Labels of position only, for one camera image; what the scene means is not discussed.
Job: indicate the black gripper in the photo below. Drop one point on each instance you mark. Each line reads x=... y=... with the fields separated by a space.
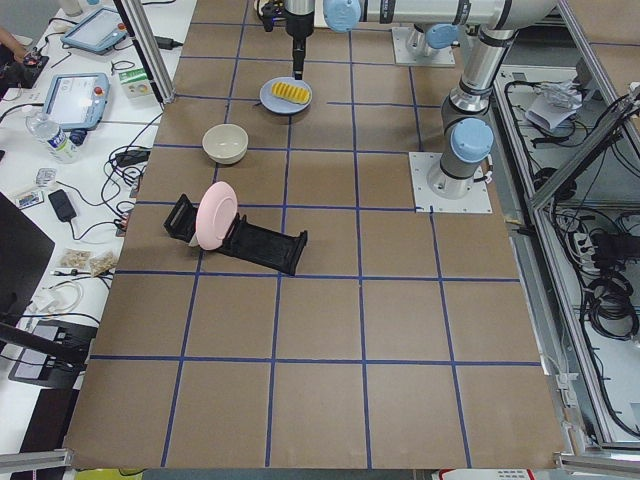
x=298 y=28

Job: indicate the striped yellow bread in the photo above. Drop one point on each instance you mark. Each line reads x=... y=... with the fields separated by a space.
x=292 y=93

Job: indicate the blue plate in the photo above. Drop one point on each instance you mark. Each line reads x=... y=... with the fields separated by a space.
x=278 y=106

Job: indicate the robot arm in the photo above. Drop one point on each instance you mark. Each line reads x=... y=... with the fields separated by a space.
x=498 y=22
x=426 y=39

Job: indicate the pink plate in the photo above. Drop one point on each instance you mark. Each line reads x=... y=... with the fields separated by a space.
x=216 y=212

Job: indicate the cream bowl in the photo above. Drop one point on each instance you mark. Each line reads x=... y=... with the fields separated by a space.
x=225 y=144

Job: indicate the black power adapter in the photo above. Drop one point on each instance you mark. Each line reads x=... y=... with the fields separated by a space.
x=166 y=43

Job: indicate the green white carton box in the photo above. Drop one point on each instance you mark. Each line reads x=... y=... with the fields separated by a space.
x=135 y=83

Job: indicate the teach pendant far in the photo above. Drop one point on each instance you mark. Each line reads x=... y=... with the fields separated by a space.
x=97 y=33

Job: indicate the teach pendant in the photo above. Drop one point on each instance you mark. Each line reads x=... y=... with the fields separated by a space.
x=77 y=101
x=97 y=33

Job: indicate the black dish rack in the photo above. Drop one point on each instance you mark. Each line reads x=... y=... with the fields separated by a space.
x=245 y=241

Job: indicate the teach pendant near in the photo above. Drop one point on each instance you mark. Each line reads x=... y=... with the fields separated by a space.
x=77 y=101

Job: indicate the plastic water bottle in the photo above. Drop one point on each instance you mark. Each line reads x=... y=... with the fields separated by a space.
x=50 y=134

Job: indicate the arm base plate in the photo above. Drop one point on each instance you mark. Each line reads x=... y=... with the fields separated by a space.
x=442 y=59
x=434 y=192

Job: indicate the aluminium frame post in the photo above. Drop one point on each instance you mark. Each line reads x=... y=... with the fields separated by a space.
x=139 y=29

